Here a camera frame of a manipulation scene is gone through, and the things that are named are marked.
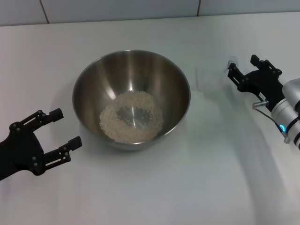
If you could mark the clear plastic measuring cup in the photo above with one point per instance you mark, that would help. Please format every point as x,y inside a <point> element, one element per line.
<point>208,77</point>

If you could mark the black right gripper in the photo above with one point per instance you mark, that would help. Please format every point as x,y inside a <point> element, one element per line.
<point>264,85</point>

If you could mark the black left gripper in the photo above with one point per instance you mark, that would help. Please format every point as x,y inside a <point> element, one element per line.
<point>22,152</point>

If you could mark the stainless steel mixing bowl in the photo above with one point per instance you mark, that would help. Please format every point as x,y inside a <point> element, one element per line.
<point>93,93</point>

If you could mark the white rice grains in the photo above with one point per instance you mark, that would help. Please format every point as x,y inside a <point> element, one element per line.
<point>112,126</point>

